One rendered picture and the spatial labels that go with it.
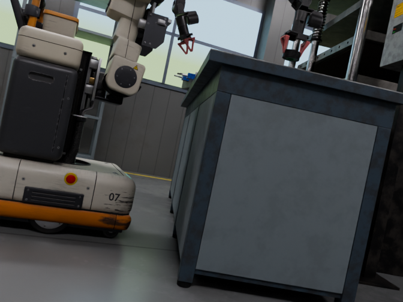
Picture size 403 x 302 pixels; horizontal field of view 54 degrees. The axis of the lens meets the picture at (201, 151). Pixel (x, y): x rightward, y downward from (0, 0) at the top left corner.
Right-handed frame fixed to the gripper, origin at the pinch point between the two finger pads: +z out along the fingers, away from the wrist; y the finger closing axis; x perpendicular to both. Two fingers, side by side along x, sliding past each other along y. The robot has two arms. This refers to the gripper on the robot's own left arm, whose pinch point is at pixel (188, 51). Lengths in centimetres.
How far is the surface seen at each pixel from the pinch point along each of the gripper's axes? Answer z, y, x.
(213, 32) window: -37, 244, -121
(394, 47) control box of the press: 25, -64, -83
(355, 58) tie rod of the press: 26, -45, -75
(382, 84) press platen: 44, -45, -91
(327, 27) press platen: 3, 25, -116
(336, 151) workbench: 53, -108, -7
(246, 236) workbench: 73, -102, 31
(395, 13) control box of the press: 9, -58, -93
